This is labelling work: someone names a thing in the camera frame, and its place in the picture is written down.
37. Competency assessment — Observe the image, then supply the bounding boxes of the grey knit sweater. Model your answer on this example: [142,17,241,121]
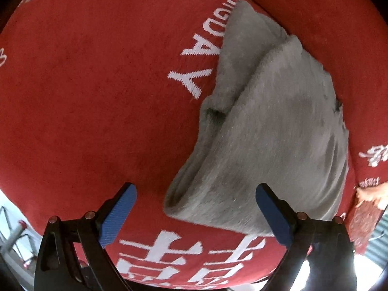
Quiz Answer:
[164,0,350,237]

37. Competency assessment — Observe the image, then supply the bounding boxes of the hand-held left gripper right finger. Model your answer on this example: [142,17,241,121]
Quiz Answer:
[255,183,357,291]

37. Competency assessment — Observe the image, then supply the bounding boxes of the red printed blanket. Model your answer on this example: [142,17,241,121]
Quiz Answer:
[0,0,388,290]

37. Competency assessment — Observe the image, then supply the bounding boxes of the metal frame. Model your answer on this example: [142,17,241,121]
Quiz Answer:
[0,206,41,269]

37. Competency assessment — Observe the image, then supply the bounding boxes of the red patterned cloth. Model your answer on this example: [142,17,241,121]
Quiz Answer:
[348,185,388,256]

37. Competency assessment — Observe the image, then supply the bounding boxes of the person's dark pants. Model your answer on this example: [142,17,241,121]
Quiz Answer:
[305,239,358,291]

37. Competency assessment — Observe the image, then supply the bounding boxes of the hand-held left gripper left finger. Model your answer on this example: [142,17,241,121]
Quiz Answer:
[34,182,137,291]

